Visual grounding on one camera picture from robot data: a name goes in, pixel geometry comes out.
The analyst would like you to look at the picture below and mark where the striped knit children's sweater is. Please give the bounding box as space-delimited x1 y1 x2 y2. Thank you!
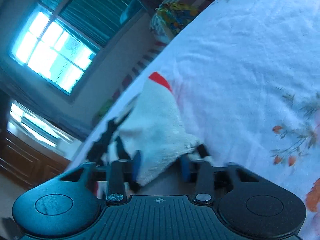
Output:
87 72 213 186

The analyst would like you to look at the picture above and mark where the balcony window with curtain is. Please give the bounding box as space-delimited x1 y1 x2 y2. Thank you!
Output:
7 101 82 160

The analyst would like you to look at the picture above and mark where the floral white bed sheet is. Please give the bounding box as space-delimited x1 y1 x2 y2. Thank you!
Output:
63 0 320 240

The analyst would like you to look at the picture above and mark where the blue grey left curtain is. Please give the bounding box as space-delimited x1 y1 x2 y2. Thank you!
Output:
1 61 91 141

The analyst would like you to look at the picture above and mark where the large bedroom window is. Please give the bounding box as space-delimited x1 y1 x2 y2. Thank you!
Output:
10 0 144 96

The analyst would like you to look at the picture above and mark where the brown wooden door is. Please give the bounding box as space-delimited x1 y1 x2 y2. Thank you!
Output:
1 131 70 189

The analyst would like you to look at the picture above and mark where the green cloth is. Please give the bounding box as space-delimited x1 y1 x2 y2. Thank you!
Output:
96 99 114 122

